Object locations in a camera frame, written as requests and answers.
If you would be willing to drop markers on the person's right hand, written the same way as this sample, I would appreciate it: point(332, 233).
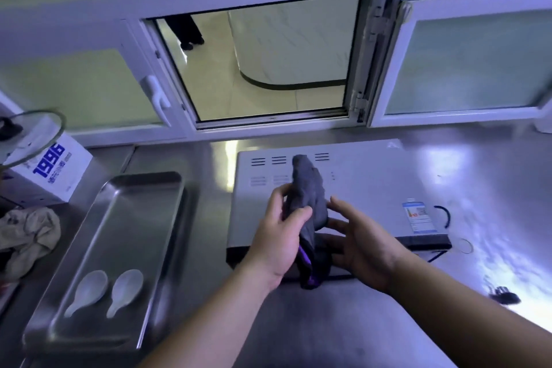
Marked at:
point(366, 251)

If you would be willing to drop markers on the person's left hand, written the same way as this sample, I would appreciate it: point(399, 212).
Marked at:
point(276, 242)

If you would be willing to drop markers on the silver microwave black door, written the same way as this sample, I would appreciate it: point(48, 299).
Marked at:
point(371, 191)

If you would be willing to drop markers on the grey purple cloth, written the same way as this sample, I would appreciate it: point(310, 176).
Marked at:
point(308, 186)

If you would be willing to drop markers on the yellow rubber band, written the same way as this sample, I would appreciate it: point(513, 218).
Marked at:
point(471, 246)

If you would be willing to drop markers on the white ceramic spoon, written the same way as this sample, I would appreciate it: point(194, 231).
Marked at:
point(90, 288)
point(127, 286)

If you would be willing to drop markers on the person's left forearm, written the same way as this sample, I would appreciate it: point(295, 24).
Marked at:
point(207, 329)

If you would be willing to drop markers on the person's right forearm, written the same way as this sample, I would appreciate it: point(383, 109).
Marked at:
point(465, 320)

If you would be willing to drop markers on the stainless steel tray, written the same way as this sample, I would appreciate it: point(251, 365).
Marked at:
point(125, 229)

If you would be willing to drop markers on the hinged white window sash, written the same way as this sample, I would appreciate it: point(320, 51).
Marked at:
point(388, 79)

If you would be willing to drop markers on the white box blue print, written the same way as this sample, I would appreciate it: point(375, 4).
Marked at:
point(56, 169)

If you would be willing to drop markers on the beige crumpled rag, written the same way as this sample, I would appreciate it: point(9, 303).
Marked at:
point(30, 234)

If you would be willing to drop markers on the glass pot lid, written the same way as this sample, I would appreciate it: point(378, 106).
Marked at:
point(34, 135)

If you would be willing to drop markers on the white window frame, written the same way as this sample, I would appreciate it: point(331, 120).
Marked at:
point(129, 5)

